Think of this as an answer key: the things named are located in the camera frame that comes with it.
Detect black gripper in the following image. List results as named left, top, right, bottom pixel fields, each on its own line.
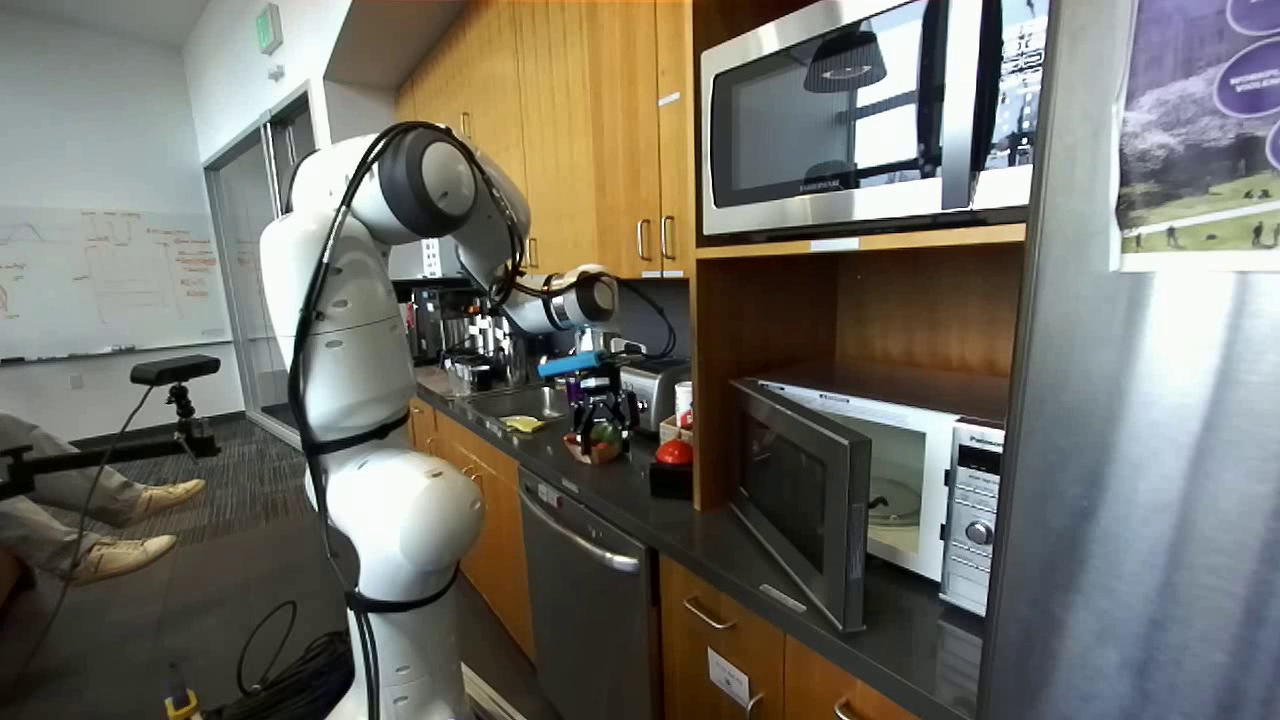
left=568, top=392, right=631, bottom=462

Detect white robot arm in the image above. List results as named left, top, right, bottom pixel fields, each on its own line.
left=260, top=118, right=621, bottom=720

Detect silver toaster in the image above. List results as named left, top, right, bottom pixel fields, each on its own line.
left=621, top=358, right=691, bottom=431

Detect yellow sponge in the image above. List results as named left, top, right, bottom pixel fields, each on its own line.
left=505, top=416, right=542, bottom=436

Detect coffee machine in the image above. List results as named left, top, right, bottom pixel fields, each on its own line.
left=397, top=238, right=508, bottom=392

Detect stainless dishwasher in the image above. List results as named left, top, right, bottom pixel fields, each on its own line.
left=518, top=470, right=654, bottom=720

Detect white open microwave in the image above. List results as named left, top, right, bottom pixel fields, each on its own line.
left=730, top=374, right=1007, bottom=631

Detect lower wooden cabinets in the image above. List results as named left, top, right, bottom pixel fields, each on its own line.
left=411, top=398, right=916, bottom=720

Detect wooden cabinets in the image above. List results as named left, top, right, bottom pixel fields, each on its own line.
left=398, top=0, right=695, bottom=278
left=411, top=398, right=916, bottom=720

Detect upper wooden cabinets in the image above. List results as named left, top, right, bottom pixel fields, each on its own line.
left=398, top=0, right=695, bottom=278

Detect upper stainless microwave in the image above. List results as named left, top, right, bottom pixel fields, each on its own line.
left=699, top=0, right=1053, bottom=238

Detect glass door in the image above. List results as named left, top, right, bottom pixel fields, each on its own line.
left=199, top=90, right=319, bottom=443

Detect black padded stand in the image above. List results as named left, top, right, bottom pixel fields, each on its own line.
left=0, top=351, right=221, bottom=494

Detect tan shoe upper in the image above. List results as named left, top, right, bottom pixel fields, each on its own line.
left=123, top=481, right=202, bottom=523

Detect tan shoe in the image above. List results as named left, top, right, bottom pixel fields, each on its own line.
left=123, top=481, right=202, bottom=523
left=71, top=534, right=177, bottom=583

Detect tan shoe lower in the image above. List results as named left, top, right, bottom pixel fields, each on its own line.
left=71, top=534, right=177, bottom=583

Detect stainless refrigerator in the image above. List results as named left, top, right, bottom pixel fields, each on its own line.
left=980, top=0, right=1280, bottom=720

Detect poster on refrigerator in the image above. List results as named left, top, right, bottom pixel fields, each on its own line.
left=1115, top=0, right=1280, bottom=271

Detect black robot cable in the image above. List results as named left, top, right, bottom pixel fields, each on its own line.
left=231, top=118, right=464, bottom=720

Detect wall whiteboard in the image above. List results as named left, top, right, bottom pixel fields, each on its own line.
left=0, top=205, right=226, bottom=358

